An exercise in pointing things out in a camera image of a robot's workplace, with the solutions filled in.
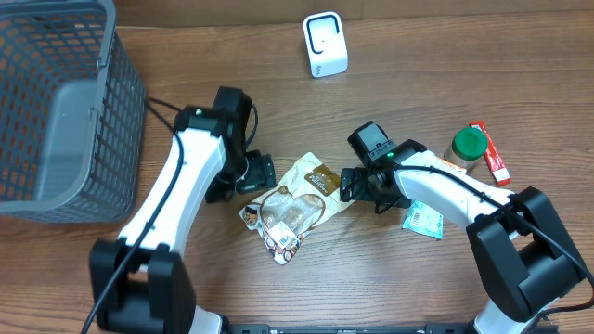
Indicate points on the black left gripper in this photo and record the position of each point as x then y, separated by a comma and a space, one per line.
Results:
262, 171

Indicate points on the grey plastic basket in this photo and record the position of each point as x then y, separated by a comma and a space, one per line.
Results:
72, 113

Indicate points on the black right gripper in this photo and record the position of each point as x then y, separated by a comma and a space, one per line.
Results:
349, 186

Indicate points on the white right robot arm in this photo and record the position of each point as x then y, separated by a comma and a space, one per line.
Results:
525, 256

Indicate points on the green lid jar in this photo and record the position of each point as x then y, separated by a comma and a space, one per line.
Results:
466, 148

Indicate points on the red stick sachet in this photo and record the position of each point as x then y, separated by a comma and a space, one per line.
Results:
495, 164

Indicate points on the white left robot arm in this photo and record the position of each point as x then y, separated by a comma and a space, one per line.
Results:
139, 281

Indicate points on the teal wet wipes pack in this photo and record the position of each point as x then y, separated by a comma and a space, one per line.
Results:
424, 220

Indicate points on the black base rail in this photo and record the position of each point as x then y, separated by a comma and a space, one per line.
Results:
432, 328

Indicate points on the beige snack bag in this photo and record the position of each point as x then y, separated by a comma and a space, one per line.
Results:
307, 196

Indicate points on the orange Kleenex tissue pack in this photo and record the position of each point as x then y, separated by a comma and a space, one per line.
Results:
453, 166

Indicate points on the white barcode scanner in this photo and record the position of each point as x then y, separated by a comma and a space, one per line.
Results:
325, 44

